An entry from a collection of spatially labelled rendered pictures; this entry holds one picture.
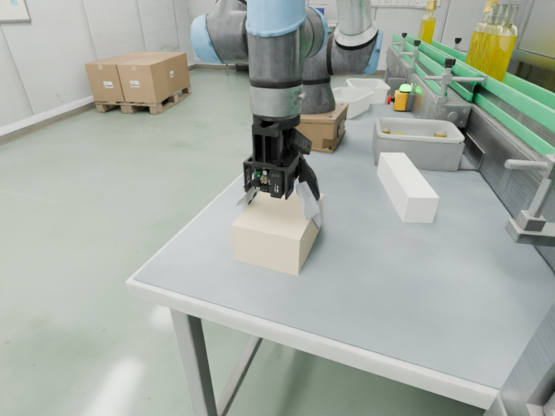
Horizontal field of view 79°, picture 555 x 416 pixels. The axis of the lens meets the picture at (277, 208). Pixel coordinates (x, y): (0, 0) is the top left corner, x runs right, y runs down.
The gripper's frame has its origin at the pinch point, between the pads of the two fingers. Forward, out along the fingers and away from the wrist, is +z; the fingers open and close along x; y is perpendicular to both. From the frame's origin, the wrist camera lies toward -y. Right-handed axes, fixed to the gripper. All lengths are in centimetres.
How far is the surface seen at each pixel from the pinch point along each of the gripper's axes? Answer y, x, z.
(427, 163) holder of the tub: -45, 26, 4
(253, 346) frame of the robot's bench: -12, -14, 60
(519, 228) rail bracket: -1.4, 36.5, -5.8
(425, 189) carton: -20.0, 24.9, -0.5
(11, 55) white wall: -190, -344, 10
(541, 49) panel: -82, 53, -22
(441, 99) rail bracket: -64, 28, -9
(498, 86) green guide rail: -58, 40, -15
